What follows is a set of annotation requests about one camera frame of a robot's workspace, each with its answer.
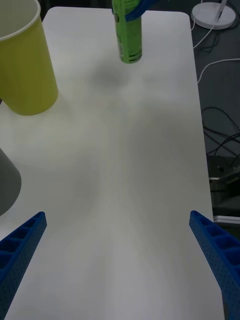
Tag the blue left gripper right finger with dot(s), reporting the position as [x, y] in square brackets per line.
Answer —
[220, 250]

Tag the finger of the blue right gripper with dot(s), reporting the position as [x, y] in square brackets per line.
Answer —
[137, 12]

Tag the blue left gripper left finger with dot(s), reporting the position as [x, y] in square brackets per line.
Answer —
[22, 245]

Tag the green plastic bottle black cap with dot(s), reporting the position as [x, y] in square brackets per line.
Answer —
[131, 40]

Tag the grey plastic waste bin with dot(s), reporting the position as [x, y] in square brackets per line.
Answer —
[7, 185]

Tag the white round stand base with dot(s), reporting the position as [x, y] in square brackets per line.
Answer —
[207, 17]

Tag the yellow-green plastic waste bin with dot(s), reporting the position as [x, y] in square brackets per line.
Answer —
[25, 75]

